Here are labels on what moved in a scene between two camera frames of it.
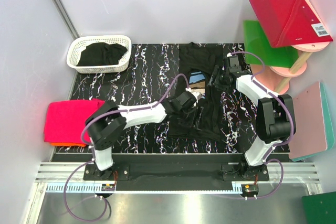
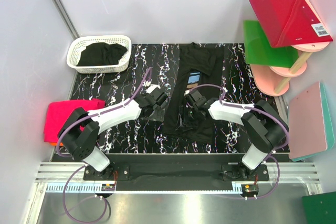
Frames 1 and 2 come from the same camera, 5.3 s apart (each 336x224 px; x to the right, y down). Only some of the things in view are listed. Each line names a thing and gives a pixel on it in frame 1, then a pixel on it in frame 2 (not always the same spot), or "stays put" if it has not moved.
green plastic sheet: [255, 41] stays put
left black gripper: [196, 118] -> [156, 111]
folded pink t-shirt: [64, 120] stays put
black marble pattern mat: [153, 67] stays put
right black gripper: [216, 77] -> [189, 113]
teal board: [327, 121] stays put
